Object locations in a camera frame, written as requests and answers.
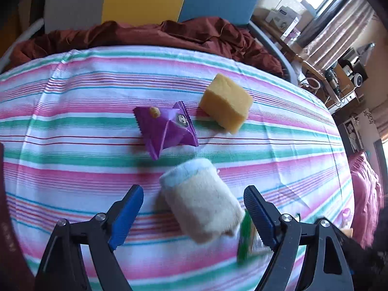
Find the maroon blanket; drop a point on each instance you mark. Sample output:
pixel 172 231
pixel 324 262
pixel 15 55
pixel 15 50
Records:
pixel 166 36

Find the amber translucent plastic bin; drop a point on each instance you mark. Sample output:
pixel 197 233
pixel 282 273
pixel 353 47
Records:
pixel 13 233

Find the green cracker packet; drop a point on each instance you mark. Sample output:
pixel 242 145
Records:
pixel 247 242

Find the beige towel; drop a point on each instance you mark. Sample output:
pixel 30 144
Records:
pixel 201 203

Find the white carton box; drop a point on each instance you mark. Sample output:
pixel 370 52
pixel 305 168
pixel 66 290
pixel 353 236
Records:
pixel 283 18

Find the dark cloth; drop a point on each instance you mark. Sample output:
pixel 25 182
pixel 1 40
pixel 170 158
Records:
pixel 372 263

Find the purple snack packet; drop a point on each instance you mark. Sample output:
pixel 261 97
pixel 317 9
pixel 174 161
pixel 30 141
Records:
pixel 165 130

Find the striped bed sheet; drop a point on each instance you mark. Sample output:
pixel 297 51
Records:
pixel 91 157

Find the floral curtain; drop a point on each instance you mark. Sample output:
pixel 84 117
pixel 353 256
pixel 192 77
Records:
pixel 336 30

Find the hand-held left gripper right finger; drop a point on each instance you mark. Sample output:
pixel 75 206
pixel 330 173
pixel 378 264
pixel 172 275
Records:
pixel 260 218

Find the pink cloth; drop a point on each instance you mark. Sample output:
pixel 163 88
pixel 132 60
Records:
pixel 365 200

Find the black round speaker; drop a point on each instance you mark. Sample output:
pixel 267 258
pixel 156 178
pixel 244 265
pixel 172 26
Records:
pixel 357 77

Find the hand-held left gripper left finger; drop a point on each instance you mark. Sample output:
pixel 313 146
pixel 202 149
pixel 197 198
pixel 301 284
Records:
pixel 127 215

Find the wooden desk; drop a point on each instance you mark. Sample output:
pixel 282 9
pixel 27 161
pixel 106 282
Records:
pixel 312 66

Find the small yellow sponge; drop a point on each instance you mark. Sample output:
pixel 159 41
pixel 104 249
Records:
pixel 225 103

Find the grey bed frame rail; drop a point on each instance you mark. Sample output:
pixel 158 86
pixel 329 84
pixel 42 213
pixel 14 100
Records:
pixel 279 54

